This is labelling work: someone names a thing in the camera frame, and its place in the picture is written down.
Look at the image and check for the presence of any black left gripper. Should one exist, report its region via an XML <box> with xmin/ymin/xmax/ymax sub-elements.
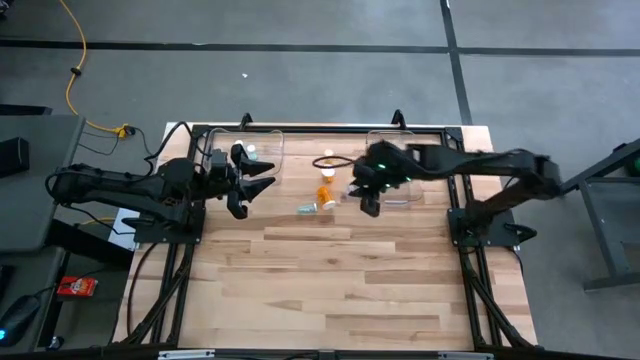
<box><xmin>207</xmin><ymin>143</ymin><xmax>277</xmax><ymax>220</ymax></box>

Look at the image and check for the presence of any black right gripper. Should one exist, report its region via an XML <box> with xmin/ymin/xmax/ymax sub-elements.
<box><xmin>352</xmin><ymin>141</ymin><xmax>416</xmax><ymax>218</ymax></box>

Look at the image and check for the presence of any clear plastic bin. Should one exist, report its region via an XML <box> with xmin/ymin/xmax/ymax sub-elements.
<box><xmin>365</xmin><ymin>129</ymin><xmax>420</xmax><ymax>204</ymax></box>
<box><xmin>202</xmin><ymin>127</ymin><xmax>285</xmax><ymax>178</ymax></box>

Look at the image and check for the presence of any black control box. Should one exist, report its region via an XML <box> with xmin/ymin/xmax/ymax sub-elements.
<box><xmin>47</xmin><ymin>219</ymin><xmax>136</xmax><ymax>269</ymax></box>

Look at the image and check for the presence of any red card box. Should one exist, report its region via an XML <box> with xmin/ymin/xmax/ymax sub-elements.
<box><xmin>56</xmin><ymin>275</ymin><xmax>99</xmax><ymax>298</ymax></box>

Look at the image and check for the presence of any grey desk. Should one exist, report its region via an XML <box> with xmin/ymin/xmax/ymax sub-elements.
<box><xmin>0</xmin><ymin>114</ymin><xmax>86</xmax><ymax>254</ymax></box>

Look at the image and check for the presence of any black monitor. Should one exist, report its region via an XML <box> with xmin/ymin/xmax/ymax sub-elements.
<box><xmin>0</xmin><ymin>103</ymin><xmax>54</xmax><ymax>116</ymax></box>

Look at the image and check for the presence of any black speaker box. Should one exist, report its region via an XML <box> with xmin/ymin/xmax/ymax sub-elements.
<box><xmin>0</xmin><ymin>137</ymin><xmax>30</xmax><ymax>179</ymax></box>

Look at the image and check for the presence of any grey metal stand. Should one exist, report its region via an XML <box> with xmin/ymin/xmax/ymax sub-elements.
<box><xmin>552</xmin><ymin>138</ymin><xmax>640</xmax><ymax>291</ymax></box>

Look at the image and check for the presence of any black computer mouse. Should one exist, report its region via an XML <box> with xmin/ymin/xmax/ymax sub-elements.
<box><xmin>0</xmin><ymin>294</ymin><xmax>41</xmax><ymax>347</ymax></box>

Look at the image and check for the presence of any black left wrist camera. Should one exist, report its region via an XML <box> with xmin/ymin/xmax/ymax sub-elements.
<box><xmin>208</xmin><ymin>148</ymin><xmax>231</xmax><ymax>177</ymax></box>

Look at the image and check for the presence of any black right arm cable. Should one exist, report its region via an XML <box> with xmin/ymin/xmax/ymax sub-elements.
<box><xmin>312</xmin><ymin>155</ymin><xmax>357</xmax><ymax>169</ymax></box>

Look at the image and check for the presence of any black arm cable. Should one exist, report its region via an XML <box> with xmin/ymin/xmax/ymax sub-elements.
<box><xmin>312</xmin><ymin>155</ymin><xmax>357</xmax><ymax>169</ymax></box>
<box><xmin>143</xmin><ymin>121</ymin><xmax>204</xmax><ymax>169</ymax></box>

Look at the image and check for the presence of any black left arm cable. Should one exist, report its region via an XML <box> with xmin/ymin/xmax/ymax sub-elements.
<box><xmin>143</xmin><ymin>121</ymin><xmax>204</xmax><ymax>169</ymax></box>

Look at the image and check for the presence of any black power cable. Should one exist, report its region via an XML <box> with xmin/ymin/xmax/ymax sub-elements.
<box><xmin>79</xmin><ymin>125</ymin><xmax>160</xmax><ymax>161</ymax></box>

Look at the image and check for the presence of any yellow extension cable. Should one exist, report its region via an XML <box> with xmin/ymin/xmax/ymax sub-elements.
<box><xmin>58</xmin><ymin>0</ymin><xmax>130</xmax><ymax>137</ymax></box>

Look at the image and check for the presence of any black cable bundle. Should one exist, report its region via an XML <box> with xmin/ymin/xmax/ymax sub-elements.
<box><xmin>459</xmin><ymin>248</ymin><xmax>531</xmax><ymax>349</ymax></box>
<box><xmin>124</xmin><ymin>242</ymin><xmax>194</xmax><ymax>346</ymax></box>

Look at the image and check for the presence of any silver metal bracket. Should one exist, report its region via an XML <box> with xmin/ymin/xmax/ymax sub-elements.
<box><xmin>157</xmin><ymin>349</ymin><xmax>216</xmax><ymax>360</ymax></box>

